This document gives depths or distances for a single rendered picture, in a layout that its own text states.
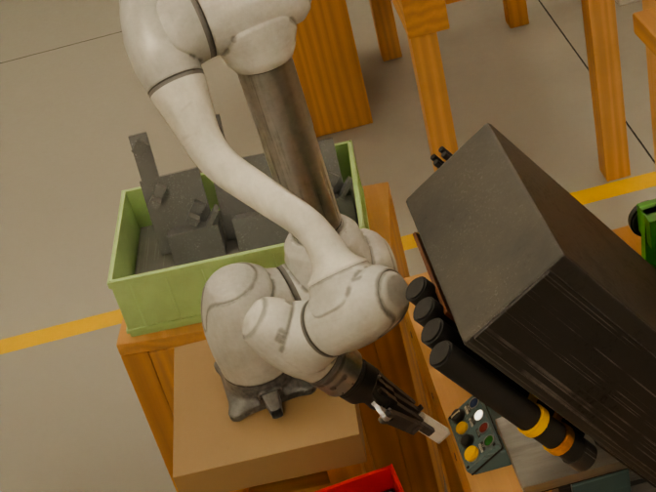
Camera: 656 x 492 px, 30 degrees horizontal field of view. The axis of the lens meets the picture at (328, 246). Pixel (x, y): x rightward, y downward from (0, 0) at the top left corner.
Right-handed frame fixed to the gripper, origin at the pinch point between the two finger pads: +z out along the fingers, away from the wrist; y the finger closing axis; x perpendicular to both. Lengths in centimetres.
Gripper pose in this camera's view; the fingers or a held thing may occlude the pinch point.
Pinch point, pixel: (430, 428)
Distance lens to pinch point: 218.4
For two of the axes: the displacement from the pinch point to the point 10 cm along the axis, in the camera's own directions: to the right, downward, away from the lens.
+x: 6.7, -6.8, -3.1
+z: 7.3, 5.1, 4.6
